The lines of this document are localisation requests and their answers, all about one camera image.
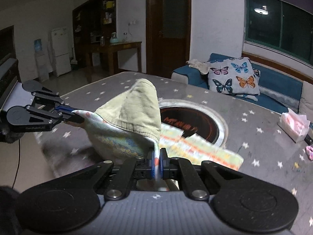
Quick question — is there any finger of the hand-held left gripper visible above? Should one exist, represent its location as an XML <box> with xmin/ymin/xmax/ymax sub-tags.
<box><xmin>31</xmin><ymin>88</ymin><xmax>77</xmax><ymax>112</ymax></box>
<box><xmin>26</xmin><ymin>106</ymin><xmax>85</xmax><ymax>126</ymax></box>

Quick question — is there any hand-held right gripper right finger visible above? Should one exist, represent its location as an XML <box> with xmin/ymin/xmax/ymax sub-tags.
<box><xmin>159</xmin><ymin>149</ymin><xmax>269</xmax><ymax>200</ymax></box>

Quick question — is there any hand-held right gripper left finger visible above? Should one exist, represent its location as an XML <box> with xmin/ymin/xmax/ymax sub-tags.
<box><xmin>44</xmin><ymin>149</ymin><xmax>159</xmax><ymax>200</ymax></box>

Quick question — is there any green patterned baby garment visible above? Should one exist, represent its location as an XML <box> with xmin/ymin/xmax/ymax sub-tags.
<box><xmin>71</xmin><ymin>78</ymin><xmax>245</xmax><ymax>191</ymax></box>

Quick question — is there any person's left forearm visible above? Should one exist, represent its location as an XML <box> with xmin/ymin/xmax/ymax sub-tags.
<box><xmin>0</xmin><ymin>125</ymin><xmax>23</xmax><ymax>144</ymax></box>

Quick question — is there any white water dispenser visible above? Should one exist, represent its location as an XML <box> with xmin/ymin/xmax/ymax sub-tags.
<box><xmin>33</xmin><ymin>39</ymin><xmax>53</xmax><ymax>82</ymax></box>

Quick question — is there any white refrigerator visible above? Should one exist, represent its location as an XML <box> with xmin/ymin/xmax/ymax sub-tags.
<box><xmin>50</xmin><ymin>26</ymin><xmax>72</xmax><ymax>77</ymax></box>

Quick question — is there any wooden side table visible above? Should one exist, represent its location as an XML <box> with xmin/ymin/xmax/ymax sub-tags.
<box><xmin>84</xmin><ymin>41</ymin><xmax>143</xmax><ymax>82</ymax></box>

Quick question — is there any dark wooden shelf cabinet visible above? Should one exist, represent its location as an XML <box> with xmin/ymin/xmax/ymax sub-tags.
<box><xmin>72</xmin><ymin>0</ymin><xmax>117</xmax><ymax>64</ymax></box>

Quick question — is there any grey star-print tablecloth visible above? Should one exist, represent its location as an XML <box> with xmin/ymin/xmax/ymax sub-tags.
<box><xmin>35</xmin><ymin>71</ymin><xmax>313</xmax><ymax>233</ymax></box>

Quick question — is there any beige crumpled cloth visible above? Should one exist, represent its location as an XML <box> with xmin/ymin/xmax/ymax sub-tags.
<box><xmin>186</xmin><ymin>59</ymin><xmax>211</xmax><ymax>75</ymax></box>

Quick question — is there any person's dark clothing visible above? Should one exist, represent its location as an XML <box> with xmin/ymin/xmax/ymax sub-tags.
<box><xmin>0</xmin><ymin>185</ymin><xmax>22</xmax><ymax>235</ymax></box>

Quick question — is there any butterfly print pillow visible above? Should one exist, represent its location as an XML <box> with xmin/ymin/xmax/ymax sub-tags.
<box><xmin>207</xmin><ymin>57</ymin><xmax>261</xmax><ymax>102</ymax></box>

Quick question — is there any dark wooden door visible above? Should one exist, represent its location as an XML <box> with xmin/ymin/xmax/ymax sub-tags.
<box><xmin>146</xmin><ymin>0</ymin><xmax>192</xmax><ymax>79</ymax></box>

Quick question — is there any pink tissue pack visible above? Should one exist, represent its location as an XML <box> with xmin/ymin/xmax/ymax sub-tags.
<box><xmin>279</xmin><ymin>108</ymin><xmax>311</xmax><ymax>144</ymax></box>

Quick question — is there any blue sofa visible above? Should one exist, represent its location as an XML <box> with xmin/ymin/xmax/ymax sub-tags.
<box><xmin>171</xmin><ymin>52</ymin><xmax>313</xmax><ymax>115</ymax></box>

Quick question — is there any grey pillow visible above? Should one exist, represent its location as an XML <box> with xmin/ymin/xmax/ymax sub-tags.
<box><xmin>299</xmin><ymin>80</ymin><xmax>313</xmax><ymax>115</ymax></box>

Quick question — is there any green-framed window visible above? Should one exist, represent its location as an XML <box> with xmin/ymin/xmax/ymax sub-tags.
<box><xmin>243</xmin><ymin>0</ymin><xmax>313</xmax><ymax>65</ymax></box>

